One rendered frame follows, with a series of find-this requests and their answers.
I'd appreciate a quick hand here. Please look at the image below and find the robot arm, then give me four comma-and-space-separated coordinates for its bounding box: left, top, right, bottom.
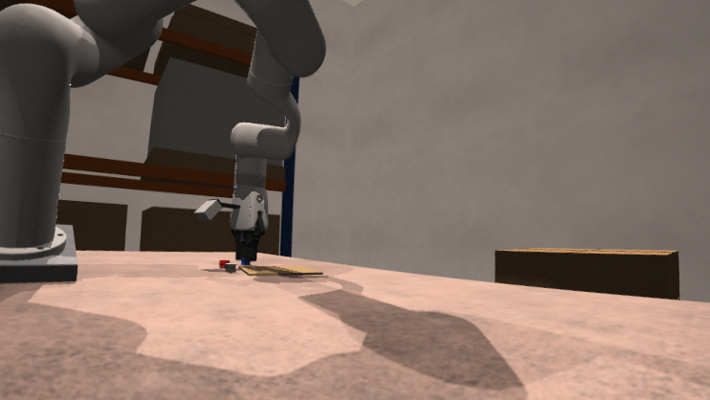
0, 0, 326, 260

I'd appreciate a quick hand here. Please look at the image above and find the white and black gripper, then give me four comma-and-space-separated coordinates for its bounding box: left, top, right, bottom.
231, 186, 268, 261

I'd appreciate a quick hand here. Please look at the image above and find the tan flat mat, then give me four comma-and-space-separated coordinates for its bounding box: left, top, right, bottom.
238, 266, 322, 276

